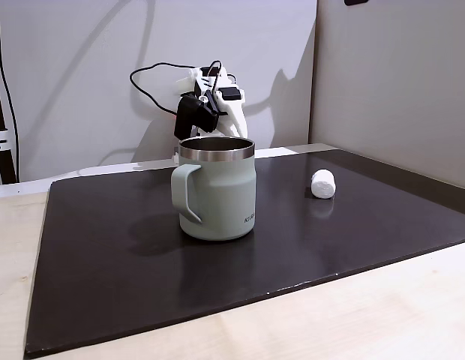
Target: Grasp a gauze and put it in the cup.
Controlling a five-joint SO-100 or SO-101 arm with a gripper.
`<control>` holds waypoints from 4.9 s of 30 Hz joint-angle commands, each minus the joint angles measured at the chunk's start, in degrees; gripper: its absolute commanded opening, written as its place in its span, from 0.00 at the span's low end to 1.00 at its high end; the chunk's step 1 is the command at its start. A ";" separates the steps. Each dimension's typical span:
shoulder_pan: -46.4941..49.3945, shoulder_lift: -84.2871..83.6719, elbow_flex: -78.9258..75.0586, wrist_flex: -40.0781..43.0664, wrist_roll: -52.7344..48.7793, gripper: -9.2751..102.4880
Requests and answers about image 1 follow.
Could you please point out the white gauze roll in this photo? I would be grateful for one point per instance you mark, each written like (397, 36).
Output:
(323, 184)

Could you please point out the sage green steel mug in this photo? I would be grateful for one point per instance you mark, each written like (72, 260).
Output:
(217, 191)

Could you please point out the black table mat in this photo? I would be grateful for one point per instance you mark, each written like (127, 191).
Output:
(142, 270)

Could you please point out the black camera box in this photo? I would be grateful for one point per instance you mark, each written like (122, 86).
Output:
(191, 116)

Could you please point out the black wall fixture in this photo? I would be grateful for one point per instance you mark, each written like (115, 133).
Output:
(355, 2)

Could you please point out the black stand with white bracket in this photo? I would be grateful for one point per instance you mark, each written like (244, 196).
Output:
(0, 150)

